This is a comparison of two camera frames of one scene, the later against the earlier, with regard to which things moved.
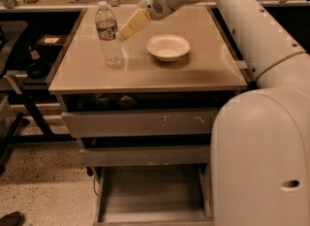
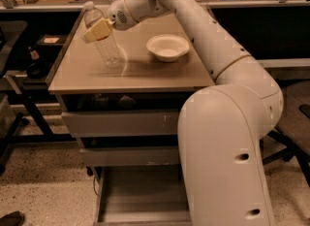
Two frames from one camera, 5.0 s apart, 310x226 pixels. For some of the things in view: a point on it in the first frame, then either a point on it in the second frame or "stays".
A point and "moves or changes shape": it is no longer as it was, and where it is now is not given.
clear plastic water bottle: x=107 y=30 moves or changes shape
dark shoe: x=15 y=218 stays
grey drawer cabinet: x=145 y=126 stays
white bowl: x=168 y=48 stays
